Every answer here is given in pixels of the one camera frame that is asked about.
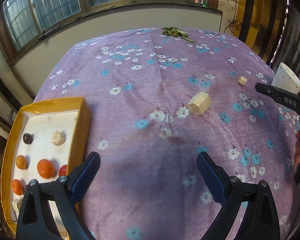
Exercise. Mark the yellow white tray box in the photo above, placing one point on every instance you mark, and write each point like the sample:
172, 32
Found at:
71, 116

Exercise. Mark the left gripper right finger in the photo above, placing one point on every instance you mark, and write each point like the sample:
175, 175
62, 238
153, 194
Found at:
260, 220

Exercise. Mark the yellow-orange tangerine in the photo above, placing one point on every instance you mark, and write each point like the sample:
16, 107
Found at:
21, 162

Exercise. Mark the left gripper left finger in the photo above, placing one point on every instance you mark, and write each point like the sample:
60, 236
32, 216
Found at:
35, 220

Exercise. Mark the white dotted paper cup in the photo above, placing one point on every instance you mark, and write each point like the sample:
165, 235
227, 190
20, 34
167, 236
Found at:
286, 79

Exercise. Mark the red cherry tomato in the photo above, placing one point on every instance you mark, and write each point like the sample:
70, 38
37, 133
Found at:
62, 170

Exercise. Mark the dark plum back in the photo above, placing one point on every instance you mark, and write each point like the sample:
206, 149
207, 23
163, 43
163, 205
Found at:
27, 138

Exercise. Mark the green dried leaves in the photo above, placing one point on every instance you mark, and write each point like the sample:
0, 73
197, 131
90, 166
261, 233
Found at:
176, 32

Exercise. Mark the orange front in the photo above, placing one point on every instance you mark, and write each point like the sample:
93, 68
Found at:
18, 187

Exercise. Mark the orange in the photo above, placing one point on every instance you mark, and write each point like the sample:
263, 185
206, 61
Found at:
46, 169
18, 187

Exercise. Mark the purple floral tablecloth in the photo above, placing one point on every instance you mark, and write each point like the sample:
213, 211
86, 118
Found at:
137, 84

